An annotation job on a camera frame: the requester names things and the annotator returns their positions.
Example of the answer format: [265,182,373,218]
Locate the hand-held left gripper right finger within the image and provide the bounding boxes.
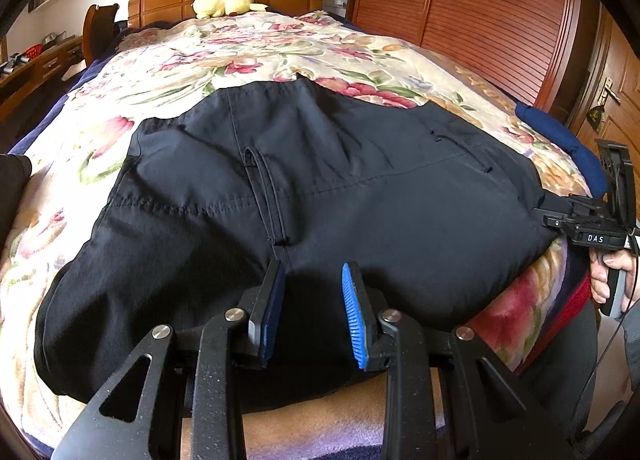
[341,261,566,460]

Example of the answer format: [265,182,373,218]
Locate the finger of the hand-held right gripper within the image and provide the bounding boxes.
[562,193,601,214]
[531,207,576,232]

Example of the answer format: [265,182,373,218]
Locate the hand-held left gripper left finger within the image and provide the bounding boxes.
[50,260,287,460]

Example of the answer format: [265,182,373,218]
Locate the black trousers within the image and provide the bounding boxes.
[34,76,568,411]

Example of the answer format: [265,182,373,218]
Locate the person's right hand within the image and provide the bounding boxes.
[589,249,638,308]

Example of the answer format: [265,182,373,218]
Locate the blue pillow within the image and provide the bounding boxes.
[515,103,610,198]

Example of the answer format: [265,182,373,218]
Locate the red garment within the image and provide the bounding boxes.
[562,275,599,315]

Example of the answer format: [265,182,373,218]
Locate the wooden door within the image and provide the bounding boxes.
[570,0,640,171]

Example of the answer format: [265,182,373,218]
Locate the person's dark trousers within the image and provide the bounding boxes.
[517,290,640,460]

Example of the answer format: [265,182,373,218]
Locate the wooden louvred wardrobe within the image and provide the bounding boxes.
[347,0,601,128]

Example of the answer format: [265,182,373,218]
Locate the floral blanket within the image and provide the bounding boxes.
[0,10,608,460]

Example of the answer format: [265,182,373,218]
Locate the blue bed sheet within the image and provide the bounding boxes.
[10,60,101,156]

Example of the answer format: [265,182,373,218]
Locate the yellow plush toy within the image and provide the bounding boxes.
[192,0,268,19]

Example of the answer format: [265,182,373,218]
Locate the wooden chair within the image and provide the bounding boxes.
[81,3,121,66]

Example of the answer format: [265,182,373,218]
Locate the wooden desk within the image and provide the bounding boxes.
[0,35,86,106]

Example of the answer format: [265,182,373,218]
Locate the metal door handle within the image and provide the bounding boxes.
[601,76,624,104]

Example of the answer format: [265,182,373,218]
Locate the thin black cable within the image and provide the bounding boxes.
[570,230,640,446]

